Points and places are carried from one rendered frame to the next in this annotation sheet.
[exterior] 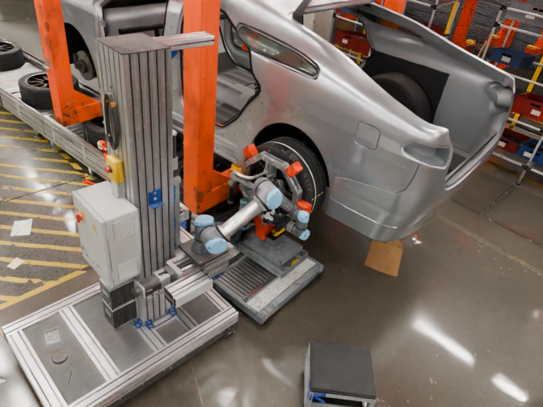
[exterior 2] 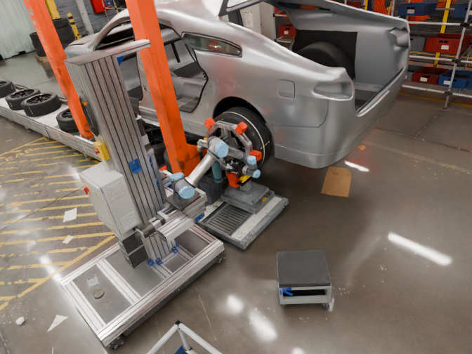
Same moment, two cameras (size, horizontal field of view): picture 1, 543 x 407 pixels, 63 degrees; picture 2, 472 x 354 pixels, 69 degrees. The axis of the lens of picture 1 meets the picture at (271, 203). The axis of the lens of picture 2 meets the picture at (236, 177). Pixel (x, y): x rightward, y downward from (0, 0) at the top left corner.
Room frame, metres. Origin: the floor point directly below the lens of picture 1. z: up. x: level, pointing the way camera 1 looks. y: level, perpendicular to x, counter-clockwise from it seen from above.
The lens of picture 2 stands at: (-0.16, -0.43, 2.53)
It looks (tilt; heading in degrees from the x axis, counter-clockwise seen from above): 34 degrees down; 9
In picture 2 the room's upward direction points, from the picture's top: 9 degrees counter-clockwise
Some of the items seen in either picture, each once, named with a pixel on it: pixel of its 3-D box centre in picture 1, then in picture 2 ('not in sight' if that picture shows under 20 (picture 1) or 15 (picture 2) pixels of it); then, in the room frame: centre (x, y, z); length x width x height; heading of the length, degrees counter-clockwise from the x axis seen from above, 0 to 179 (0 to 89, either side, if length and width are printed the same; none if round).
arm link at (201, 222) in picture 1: (204, 227); (178, 181); (2.05, 0.38, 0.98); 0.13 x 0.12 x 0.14; 34
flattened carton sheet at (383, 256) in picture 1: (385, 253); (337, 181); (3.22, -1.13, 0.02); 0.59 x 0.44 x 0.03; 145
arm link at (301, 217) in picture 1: (300, 218); (251, 162); (2.32, -0.21, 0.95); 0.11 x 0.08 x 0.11; 34
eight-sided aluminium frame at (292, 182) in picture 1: (269, 189); (229, 148); (2.77, 0.03, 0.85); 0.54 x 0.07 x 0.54; 55
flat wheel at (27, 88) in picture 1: (50, 89); (78, 118); (4.99, 2.87, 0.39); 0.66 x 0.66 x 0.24
